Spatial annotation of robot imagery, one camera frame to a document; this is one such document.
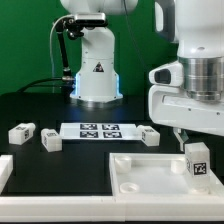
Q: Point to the white square tabletop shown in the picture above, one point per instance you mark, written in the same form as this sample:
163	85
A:
135	174

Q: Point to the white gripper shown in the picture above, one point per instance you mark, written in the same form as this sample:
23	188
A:
169	105

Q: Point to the white marker base plate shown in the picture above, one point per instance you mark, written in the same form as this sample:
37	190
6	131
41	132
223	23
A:
99	131

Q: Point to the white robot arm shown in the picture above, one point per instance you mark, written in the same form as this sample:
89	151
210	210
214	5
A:
187	93

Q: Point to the black camera on stand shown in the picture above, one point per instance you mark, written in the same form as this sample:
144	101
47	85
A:
74	24

